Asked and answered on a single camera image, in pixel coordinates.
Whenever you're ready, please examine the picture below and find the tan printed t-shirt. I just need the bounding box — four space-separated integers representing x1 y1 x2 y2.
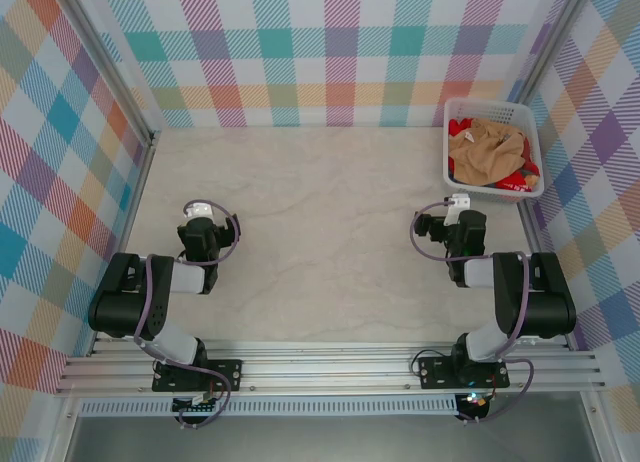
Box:
448 117 532 187

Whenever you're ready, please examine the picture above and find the red printed t-shirt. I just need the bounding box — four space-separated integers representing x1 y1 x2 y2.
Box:
447 117 542 192

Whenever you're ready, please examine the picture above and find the white plastic basket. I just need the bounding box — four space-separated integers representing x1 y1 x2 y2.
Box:
442 97 545 199

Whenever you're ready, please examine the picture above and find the small electronics board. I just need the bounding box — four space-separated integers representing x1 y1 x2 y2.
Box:
172 395 221 414
457 391 491 418

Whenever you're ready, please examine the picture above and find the grey metal panel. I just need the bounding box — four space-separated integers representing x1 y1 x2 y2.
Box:
64 414 601 462

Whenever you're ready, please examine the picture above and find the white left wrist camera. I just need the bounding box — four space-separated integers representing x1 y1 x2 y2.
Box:
182 200 215 221

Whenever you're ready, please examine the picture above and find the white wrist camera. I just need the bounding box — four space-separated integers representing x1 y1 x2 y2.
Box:
443 193 474 228
182 200 215 221

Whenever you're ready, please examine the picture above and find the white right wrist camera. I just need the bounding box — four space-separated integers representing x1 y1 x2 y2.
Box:
443 193 474 228

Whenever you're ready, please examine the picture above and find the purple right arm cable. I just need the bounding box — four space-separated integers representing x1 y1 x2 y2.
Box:
410 201 535 424

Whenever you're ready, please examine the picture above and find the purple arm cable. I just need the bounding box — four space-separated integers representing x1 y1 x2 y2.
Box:
133 199 243 429
410 201 535 424

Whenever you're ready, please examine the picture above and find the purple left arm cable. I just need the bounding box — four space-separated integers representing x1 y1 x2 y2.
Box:
133 199 243 429

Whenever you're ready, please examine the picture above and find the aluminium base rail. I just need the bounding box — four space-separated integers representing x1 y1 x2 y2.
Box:
53 334 607 397

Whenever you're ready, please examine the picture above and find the aluminium frame post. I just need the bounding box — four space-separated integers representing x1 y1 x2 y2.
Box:
53 0 162 148
508 0 596 108

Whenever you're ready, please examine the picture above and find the slotted grey cable duct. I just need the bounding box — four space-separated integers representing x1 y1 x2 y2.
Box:
79 399 459 417

